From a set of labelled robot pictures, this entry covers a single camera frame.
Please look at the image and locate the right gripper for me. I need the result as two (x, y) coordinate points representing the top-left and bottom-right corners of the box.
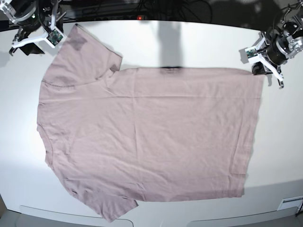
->
(9, 0), (66, 56)

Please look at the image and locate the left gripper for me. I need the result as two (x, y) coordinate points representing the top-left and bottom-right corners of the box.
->
(255, 31), (288, 89)

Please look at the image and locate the pink T-shirt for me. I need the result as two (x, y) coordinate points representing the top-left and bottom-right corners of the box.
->
(37, 25), (264, 222)

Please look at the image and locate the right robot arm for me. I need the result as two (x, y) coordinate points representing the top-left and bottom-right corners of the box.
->
(0, 0), (66, 56)

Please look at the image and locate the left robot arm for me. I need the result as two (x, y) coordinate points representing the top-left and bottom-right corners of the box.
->
(252, 0), (303, 89)

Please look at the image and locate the black power strip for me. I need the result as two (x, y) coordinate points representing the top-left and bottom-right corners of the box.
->
(93, 14), (145, 21)

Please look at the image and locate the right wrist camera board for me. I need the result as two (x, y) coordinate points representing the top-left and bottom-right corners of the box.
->
(47, 29), (63, 46)

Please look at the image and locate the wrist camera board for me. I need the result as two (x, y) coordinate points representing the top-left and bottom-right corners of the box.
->
(47, 29), (63, 46)
(245, 46), (257, 60)

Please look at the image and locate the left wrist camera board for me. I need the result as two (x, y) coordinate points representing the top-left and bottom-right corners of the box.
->
(245, 46), (257, 60)

